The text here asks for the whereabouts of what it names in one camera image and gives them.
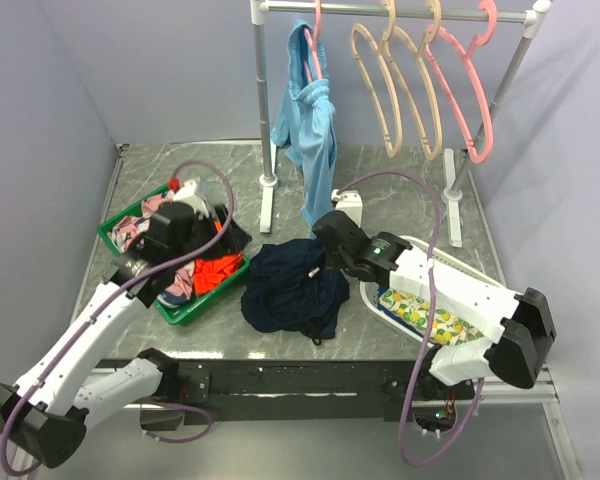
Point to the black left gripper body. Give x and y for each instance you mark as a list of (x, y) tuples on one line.
[(225, 230)]

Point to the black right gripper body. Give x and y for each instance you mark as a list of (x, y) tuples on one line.
[(327, 257)]

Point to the navy blue shorts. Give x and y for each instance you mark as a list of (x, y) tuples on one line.
[(289, 288)]

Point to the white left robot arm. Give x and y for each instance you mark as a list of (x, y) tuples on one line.
[(46, 414)]

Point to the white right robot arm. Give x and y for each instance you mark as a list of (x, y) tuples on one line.
[(517, 329)]

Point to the light blue shorts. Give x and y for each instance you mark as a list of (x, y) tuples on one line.
[(305, 123)]

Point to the pink hanger holding shorts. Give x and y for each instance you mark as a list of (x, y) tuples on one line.
[(316, 45)]

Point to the orange garment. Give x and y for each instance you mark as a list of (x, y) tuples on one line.
[(209, 274)]

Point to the pink patterned garment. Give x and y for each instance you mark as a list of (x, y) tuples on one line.
[(182, 290)]

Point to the green plastic tray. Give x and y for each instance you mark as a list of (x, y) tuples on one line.
[(187, 312)]

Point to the white plastic laundry basket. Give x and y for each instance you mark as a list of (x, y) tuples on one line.
[(468, 307)]

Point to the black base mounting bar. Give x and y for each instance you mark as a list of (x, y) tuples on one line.
[(259, 390)]

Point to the metal clothes rack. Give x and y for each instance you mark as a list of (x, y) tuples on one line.
[(455, 175)]

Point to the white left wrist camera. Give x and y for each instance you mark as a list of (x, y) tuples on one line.
[(191, 192)]

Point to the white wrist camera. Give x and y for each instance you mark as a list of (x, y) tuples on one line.
[(349, 202), (191, 192)]

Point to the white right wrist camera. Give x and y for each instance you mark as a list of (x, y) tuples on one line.
[(349, 202)]

